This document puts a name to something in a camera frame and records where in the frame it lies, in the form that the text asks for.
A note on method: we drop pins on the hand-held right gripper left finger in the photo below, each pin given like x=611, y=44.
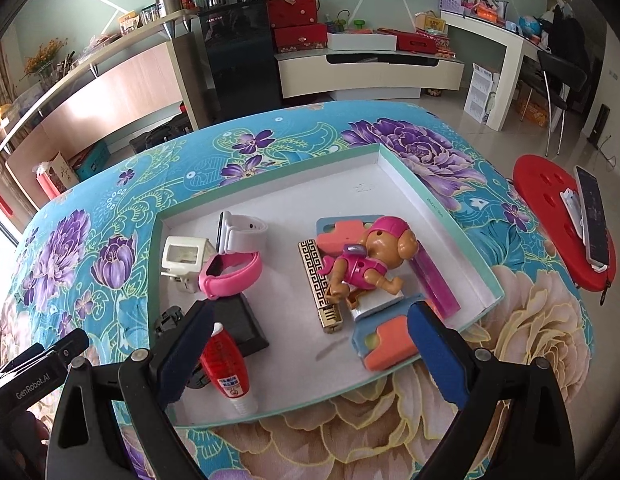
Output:
x=185, y=355

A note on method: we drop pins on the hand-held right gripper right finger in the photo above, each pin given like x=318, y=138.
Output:
x=437, y=355

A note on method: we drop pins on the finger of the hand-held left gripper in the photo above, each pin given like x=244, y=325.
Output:
x=70, y=342

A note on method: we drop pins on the red glue tube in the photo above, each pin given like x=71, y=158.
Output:
x=225, y=365

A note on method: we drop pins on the purple lighter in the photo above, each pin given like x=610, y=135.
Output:
x=435, y=280

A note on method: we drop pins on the white power adapter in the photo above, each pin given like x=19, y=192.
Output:
x=375, y=307

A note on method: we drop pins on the pink smartwatch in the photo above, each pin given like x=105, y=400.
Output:
x=240, y=270

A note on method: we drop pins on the pink puppy toy figure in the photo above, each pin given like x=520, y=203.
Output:
x=370, y=265

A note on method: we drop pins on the white smartwatch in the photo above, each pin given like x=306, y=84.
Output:
x=245, y=235

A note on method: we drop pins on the gold patterned lighter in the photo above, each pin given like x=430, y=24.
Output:
x=312, y=270

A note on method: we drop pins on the orange and blue clip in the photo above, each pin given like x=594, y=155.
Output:
x=340, y=232

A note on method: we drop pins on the white box lid teal rim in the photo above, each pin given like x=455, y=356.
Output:
x=300, y=200

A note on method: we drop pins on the person's left hand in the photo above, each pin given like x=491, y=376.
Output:
x=37, y=426

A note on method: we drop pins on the cream plastic holder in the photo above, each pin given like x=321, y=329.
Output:
x=170, y=265

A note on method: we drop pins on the red paper bag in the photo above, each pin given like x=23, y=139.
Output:
x=47, y=187

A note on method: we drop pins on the beige paper bag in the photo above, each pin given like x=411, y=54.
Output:
x=60, y=170

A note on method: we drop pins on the red plastic stool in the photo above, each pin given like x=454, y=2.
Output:
x=540, y=185

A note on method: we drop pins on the small white device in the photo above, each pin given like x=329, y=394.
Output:
x=571, y=205

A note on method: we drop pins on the black smartphone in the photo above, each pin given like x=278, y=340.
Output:
x=592, y=215

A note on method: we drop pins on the black exercise equipment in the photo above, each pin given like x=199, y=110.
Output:
x=160, y=132

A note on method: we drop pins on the floral teal bedsheet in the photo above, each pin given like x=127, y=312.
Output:
x=215, y=130

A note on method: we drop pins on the wooden bar counter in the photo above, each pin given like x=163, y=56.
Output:
x=115, y=90

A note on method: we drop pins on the white printed carton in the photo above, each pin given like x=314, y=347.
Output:
x=482, y=92

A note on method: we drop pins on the yellow flowers in vase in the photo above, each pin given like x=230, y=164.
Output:
x=45, y=60

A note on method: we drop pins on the black tea bar machine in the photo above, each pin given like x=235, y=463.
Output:
x=240, y=60

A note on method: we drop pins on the white corner desk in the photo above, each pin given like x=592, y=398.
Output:
x=510, y=60

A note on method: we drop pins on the black metal chair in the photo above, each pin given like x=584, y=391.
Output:
x=560, y=75

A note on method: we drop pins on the white television cabinet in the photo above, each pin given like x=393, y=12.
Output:
x=315, y=75

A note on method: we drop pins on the red flat box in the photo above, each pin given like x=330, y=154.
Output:
x=415, y=42

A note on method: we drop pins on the white flat box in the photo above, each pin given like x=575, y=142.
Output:
x=360, y=40

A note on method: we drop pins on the yellow cardboard box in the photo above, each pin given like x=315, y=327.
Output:
x=431, y=22

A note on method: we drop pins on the red gift box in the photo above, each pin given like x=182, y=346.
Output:
x=300, y=40

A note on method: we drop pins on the blue desk globe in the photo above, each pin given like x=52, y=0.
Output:
x=531, y=26

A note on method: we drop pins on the black jacket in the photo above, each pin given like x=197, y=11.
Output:
x=570, y=27

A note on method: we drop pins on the red gift bag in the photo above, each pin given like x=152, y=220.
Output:
x=290, y=10

